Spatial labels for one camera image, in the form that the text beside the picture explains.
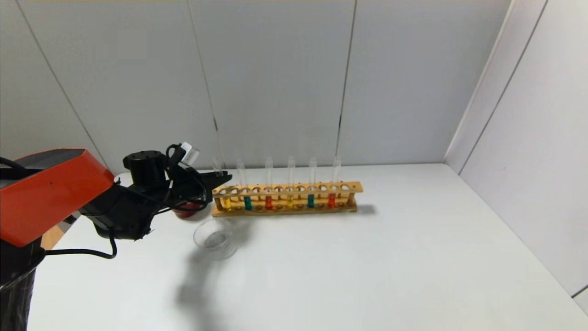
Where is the clear glass petri dish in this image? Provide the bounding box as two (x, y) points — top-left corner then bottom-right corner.
(193, 218), (242, 261)

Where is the red pigment glass test tube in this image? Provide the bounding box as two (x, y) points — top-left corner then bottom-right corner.
(327, 156), (341, 208)
(265, 157), (274, 211)

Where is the wooden test tube rack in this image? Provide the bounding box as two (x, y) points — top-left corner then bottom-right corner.
(211, 182), (363, 217)

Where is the dark red cup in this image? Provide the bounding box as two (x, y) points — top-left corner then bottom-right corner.
(173, 201), (205, 218)

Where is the yellow pigment glass test tube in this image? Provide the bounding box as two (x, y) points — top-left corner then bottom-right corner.
(213, 159), (232, 211)
(287, 156), (296, 210)

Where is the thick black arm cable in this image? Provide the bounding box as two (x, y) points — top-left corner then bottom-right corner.
(45, 225), (118, 259)

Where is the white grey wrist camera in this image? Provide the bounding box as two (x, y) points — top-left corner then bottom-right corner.
(178, 142), (201, 167)

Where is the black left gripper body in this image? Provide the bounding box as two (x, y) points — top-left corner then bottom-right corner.
(170, 173), (213, 205)

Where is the thin black camera cable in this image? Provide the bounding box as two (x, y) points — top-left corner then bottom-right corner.
(165, 144), (209, 214)

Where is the blue pigment glass test tube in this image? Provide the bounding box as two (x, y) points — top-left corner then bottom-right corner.
(307, 157), (317, 209)
(237, 159), (253, 211)

